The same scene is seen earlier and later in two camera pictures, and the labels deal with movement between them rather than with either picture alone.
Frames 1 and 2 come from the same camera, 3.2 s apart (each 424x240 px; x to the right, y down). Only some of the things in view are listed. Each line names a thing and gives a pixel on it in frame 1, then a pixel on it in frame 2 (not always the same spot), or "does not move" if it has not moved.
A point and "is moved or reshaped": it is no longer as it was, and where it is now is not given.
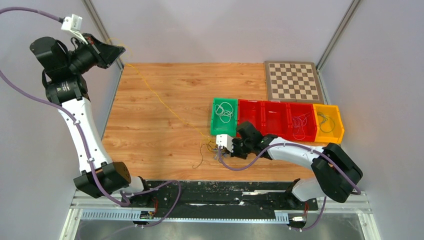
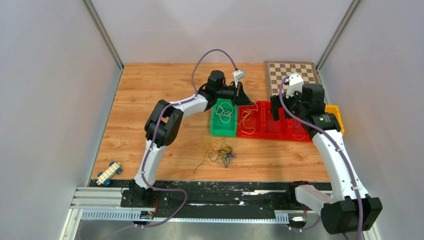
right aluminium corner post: [337, 34] does not move
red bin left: [252, 111] does not move
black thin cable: [202, 157] to [203, 161]
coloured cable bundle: [212, 147] is moved or reshaped
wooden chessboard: [292, 81] does not move
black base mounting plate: [220, 195] does not move
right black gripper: [234, 154] to [275, 104]
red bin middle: [276, 119] does not move
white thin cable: [225, 110] does not move
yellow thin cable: [153, 90] to [243, 121]
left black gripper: [103, 55] to [241, 98]
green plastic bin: [224, 120] does not move
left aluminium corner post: [93, 11] does not move
